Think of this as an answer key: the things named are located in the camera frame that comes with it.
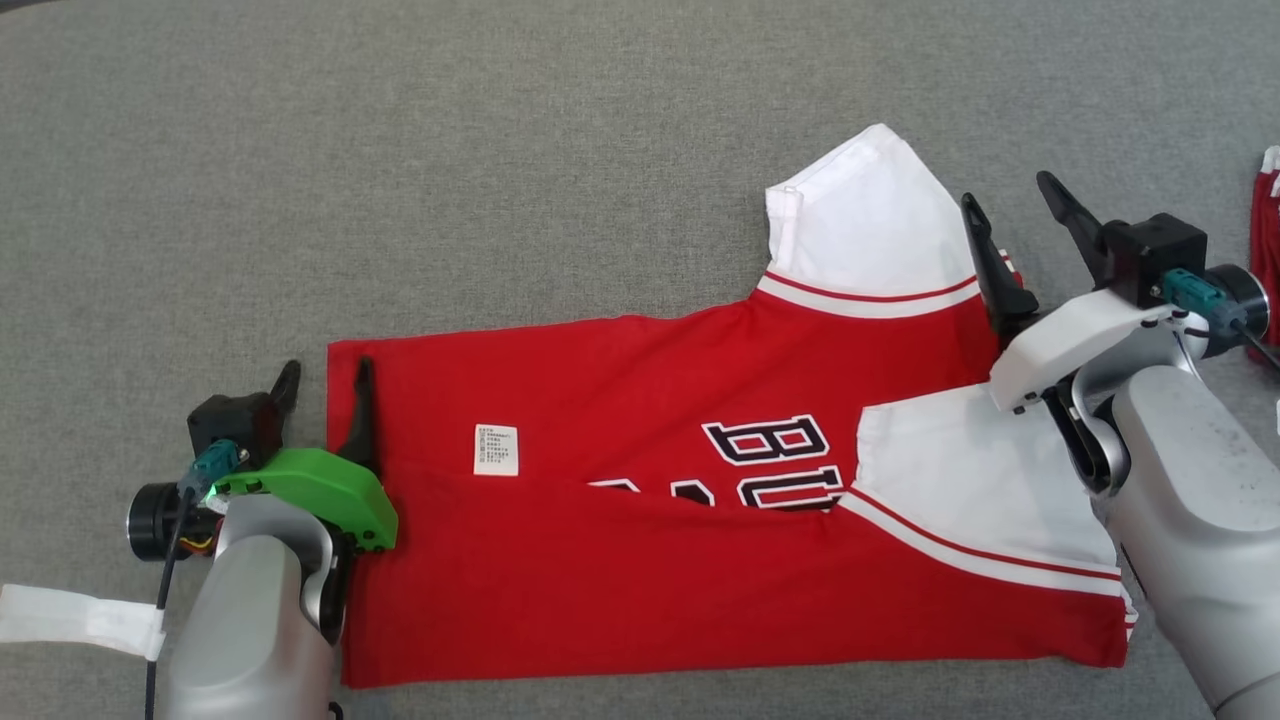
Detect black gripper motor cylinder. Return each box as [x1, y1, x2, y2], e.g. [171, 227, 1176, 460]
[127, 482, 222, 562]
[1205, 265, 1272, 360]

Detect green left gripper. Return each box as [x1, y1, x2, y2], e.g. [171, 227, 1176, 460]
[208, 357, 400, 554]

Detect red white jersey shirt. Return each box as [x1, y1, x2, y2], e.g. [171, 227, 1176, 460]
[327, 123, 1142, 691]

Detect white cable strap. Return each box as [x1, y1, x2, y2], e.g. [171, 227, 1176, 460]
[0, 583, 167, 662]

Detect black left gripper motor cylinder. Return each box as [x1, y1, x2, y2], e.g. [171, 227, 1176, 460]
[127, 482, 222, 562]

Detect teal left camera connector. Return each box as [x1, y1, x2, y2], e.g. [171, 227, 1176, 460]
[178, 440, 247, 500]

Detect teal camera connector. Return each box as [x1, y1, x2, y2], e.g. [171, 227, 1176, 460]
[178, 440, 247, 500]
[1160, 268, 1252, 337]

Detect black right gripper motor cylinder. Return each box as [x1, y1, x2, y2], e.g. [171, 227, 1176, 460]
[1205, 265, 1272, 360]

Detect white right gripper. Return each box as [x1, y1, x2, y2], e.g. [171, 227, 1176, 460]
[960, 171, 1187, 414]

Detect red shorts with number 23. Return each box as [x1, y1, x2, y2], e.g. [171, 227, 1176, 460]
[1250, 145, 1280, 367]

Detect teal right camera connector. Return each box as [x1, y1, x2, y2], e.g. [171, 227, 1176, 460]
[1160, 268, 1252, 337]

